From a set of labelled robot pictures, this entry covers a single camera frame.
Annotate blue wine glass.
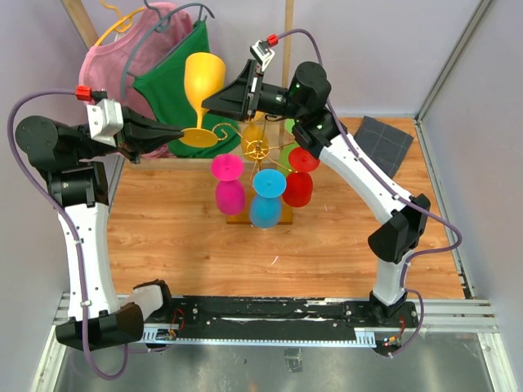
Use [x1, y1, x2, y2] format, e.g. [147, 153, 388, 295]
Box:
[249, 169, 287, 229]

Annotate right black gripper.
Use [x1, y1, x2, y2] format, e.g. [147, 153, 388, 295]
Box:
[202, 59, 306, 123]

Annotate green wine glass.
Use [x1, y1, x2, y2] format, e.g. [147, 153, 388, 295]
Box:
[277, 119, 299, 177]

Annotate pink shirt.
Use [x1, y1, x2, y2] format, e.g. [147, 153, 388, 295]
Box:
[78, 2, 193, 160]

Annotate wooden frame post centre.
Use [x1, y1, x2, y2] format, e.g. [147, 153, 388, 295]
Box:
[278, 0, 294, 149]

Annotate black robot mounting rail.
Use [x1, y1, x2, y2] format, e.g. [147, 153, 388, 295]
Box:
[141, 296, 419, 348]

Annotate red wine glass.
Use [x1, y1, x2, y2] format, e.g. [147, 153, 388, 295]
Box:
[282, 147, 320, 208]

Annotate grey folded cloth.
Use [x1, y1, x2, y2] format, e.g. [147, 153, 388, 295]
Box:
[354, 116, 413, 178]

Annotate gold wire glass rack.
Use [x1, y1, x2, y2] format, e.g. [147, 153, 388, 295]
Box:
[212, 120, 297, 182]

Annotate wooden frame post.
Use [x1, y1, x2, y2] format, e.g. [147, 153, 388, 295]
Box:
[60, 0, 99, 49]
[278, 0, 294, 149]

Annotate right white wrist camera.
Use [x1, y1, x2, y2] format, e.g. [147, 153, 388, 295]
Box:
[250, 40, 275, 73]

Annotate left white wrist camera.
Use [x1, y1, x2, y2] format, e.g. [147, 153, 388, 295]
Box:
[87, 98, 123, 147]

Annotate wooden frame post left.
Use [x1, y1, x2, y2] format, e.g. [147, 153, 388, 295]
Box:
[60, 0, 99, 49]

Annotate green shirt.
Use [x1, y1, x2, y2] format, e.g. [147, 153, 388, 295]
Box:
[132, 21, 240, 159]

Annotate yellow clothes hanger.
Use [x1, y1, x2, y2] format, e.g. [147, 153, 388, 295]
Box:
[94, 0, 145, 47]

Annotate amber rack base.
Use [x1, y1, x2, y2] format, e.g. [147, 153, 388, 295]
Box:
[226, 203, 293, 225]

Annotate orange yellow wine glass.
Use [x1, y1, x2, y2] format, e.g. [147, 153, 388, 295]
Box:
[240, 114, 269, 161]

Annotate aluminium corner profile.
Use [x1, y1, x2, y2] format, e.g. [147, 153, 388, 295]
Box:
[414, 0, 496, 124]

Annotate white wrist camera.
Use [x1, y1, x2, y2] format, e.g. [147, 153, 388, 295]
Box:
[87, 98, 123, 147]
[250, 40, 275, 73]

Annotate pink wine glass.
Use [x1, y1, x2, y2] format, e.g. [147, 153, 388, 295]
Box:
[211, 154, 246, 216]

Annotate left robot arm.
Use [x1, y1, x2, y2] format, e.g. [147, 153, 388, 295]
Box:
[15, 105, 183, 351]

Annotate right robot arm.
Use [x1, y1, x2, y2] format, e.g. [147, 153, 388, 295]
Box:
[203, 60, 431, 327]

